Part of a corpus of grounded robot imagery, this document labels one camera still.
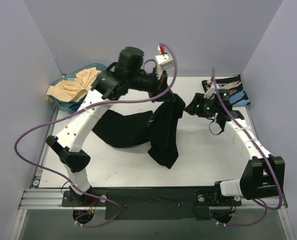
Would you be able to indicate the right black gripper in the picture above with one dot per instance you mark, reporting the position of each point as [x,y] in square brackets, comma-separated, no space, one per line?
[198,104]

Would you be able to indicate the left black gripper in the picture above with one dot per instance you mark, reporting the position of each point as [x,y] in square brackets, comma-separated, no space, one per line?
[161,88]

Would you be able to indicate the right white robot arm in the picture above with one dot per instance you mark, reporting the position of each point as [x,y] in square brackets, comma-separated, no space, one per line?
[263,176]

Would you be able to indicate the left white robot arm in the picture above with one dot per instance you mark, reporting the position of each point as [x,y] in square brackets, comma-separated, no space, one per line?
[109,86]

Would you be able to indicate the folded black printed t shirt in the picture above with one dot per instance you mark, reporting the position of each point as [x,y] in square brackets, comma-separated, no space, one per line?
[237,95]

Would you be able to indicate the blue t shirt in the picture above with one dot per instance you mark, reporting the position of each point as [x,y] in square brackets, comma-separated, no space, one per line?
[74,107]

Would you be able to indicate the beige t shirt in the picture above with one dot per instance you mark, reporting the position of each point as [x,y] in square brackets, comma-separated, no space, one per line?
[73,90]

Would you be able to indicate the teal plastic basket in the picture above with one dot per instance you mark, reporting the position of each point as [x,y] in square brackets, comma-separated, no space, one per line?
[64,106]

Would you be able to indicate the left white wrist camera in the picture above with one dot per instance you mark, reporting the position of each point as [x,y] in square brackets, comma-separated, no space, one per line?
[164,62]

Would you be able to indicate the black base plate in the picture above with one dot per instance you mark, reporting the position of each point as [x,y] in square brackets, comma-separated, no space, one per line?
[156,203]

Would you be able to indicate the aluminium frame rail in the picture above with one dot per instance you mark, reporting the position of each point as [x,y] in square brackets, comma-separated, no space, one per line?
[48,199]

